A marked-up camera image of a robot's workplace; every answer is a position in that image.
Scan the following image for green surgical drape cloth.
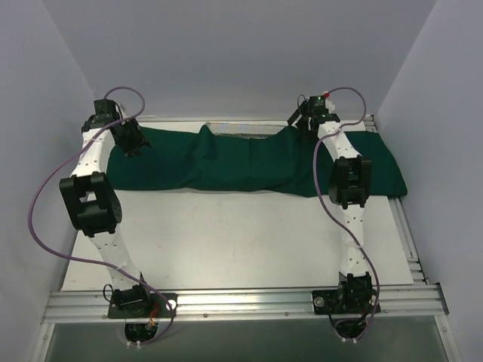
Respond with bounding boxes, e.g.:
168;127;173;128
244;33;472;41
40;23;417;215
105;124;411;199

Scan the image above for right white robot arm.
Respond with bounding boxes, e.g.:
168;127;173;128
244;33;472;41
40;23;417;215
288;92;374;311

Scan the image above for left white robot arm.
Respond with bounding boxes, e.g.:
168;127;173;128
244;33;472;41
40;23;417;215
59;99;152;316

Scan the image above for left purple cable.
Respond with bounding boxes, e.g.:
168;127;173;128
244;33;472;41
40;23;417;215
28;86;178;344

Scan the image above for wire mesh instrument tray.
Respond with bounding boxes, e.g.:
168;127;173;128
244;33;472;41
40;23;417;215
205;121;285;140

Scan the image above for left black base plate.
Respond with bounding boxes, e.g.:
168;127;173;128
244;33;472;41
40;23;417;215
107;293;173;319

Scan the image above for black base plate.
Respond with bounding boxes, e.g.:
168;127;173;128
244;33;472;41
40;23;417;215
312;289;381;315
107;293;173;319

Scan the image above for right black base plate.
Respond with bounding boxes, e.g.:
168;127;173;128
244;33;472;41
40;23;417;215
312;289;381;315

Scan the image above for aluminium front rail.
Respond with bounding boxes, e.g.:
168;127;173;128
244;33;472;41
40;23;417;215
42;284;449;324

